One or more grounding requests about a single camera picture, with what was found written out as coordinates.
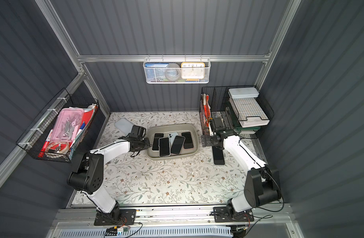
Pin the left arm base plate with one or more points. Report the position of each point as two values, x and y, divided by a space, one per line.
115 218

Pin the white wire wall basket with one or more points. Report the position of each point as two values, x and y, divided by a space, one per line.
179 61

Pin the blue white marker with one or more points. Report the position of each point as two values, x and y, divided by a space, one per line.
80 130

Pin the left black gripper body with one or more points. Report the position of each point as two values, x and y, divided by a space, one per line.
145 143

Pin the grey tape roll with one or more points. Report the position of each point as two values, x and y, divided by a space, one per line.
172 72

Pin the beige plastic storage tray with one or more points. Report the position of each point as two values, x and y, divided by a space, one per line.
179 128

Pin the red tape dispenser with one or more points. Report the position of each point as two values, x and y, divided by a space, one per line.
58 148

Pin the grey translucent tray lid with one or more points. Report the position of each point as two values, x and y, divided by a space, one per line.
124 126

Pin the white grid notebook stack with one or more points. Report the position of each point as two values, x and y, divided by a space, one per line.
248 112

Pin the black wire desk organizer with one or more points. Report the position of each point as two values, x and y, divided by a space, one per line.
218 98

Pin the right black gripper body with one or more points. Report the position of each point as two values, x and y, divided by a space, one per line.
204 140

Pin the yellow white alarm clock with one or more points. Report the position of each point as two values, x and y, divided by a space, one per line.
193 71

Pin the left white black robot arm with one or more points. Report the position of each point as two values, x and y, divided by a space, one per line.
87 173

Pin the blue box in basket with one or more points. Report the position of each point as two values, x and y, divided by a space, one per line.
155 71

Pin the red folder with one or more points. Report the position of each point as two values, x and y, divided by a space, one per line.
88 114

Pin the light blue phone back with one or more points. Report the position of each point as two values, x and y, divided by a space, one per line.
172 135

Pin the red marker pen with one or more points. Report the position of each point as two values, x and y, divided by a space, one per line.
45 145

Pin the black phone cream case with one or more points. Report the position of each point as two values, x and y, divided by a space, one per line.
155 144

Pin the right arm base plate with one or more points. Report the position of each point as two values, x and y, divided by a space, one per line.
223 214

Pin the white flat box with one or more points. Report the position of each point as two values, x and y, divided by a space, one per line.
245 92

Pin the pink plastic tool case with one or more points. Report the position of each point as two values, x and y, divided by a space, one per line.
67 125

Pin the black phone pink case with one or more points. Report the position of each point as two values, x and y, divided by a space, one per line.
164 147
188 143
177 145

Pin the white perforated front panel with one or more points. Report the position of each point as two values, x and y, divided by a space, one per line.
153 232

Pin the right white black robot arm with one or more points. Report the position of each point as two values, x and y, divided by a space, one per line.
262 184

